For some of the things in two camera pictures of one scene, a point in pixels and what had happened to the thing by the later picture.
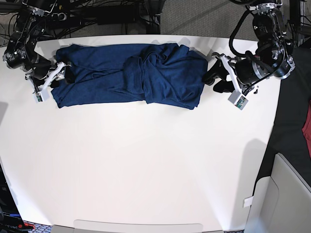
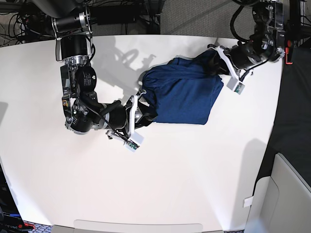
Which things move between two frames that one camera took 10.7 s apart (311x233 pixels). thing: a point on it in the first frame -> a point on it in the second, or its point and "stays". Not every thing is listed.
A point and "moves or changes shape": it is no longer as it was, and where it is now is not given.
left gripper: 42,78 -> 122,118
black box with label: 10,219 stays
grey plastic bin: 281,203 stays
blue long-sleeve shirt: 165,75 moves or changes shape
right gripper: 244,74 -> 239,57
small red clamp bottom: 33,225 stays
